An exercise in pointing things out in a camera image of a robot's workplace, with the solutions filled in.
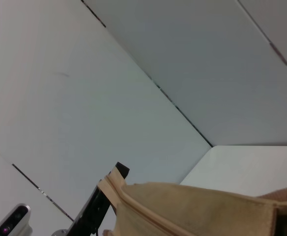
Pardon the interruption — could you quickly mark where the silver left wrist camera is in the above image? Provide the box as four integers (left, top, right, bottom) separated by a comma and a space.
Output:
0, 203, 33, 236

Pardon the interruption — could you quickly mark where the khaki canvas food bag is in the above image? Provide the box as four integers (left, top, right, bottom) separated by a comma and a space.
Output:
97, 168, 287, 236

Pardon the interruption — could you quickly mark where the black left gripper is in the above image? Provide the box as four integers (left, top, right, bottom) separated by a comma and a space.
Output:
66, 161, 130, 236

